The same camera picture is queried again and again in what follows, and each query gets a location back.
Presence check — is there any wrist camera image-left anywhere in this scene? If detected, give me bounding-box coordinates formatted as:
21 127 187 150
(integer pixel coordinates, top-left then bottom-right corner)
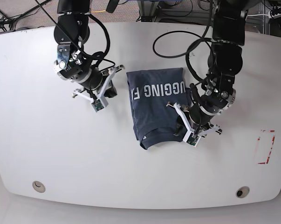
91 98 108 112

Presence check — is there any black tripod stand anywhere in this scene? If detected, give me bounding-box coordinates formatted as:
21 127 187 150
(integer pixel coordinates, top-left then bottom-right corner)
0 4 41 33

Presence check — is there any red tape rectangle marking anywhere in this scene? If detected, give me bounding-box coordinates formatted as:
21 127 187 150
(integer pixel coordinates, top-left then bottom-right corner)
255 130 276 165

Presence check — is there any left table cable grommet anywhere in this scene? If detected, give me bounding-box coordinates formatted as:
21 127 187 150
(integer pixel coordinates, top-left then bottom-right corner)
32 181 46 193

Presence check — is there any right table cable grommet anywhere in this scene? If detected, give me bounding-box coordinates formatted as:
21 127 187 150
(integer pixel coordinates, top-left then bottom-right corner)
236 186 250 198

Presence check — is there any table cable grommet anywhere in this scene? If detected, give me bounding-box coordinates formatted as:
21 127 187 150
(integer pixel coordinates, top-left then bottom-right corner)
236 186 250 198
32 181 46 193

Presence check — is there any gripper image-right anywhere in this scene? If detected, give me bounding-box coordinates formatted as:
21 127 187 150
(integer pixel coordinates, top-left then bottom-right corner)
166 101 222 138

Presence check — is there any white power strip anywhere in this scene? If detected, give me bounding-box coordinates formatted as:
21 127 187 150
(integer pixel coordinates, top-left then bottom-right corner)
268 6 281 19

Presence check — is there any dark blue T-shirt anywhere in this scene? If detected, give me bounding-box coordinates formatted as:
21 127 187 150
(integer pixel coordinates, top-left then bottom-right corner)
127 68 188 150

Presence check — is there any aluminium frame base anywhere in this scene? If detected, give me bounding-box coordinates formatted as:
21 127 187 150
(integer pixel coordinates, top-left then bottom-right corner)
137 0 160 22

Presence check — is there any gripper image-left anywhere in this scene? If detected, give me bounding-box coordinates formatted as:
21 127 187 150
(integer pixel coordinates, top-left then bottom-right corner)
72 65 125 104

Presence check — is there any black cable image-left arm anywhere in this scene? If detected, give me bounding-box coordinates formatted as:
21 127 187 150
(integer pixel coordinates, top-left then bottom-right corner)
35 0 117 98

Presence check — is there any black cylinder on floor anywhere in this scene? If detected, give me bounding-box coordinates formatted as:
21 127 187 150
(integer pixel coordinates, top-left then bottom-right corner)
106 0 119 14

